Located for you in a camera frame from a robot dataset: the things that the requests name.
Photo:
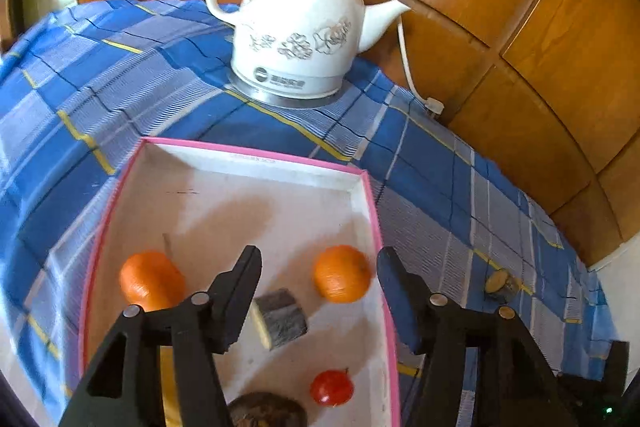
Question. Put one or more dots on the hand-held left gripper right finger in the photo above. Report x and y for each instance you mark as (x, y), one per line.
(400, 307)

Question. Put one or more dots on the white ceramic electric kettle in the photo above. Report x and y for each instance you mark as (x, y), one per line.
(300, 17)

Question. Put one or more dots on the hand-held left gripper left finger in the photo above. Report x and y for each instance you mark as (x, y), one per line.
(240, 302)

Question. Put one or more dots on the blue plaid tablecloth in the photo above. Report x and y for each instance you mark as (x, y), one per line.
(75, 107)

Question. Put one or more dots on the silver kettle base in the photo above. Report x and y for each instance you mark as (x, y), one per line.
(285, 99)

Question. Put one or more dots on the red cherry tomato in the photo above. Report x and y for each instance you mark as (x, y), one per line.
(331, 387)

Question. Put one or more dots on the orange tangerine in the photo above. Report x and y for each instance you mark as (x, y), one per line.
(342, 274)
(150, 279)

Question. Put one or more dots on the yellow banana piece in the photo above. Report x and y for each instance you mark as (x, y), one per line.
(169, 387)

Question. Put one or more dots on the dark-skinned cut stem piece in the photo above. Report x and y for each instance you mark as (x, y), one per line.
(500, 284)
(280, 317)

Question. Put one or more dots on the wooden cabinet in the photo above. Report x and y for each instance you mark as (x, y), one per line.
(525, 7)

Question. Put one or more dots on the brown lumpy potato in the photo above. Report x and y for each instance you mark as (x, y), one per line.
(265, 411)

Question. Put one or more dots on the pink cardboard box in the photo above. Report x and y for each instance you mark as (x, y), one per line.
(240, 207)

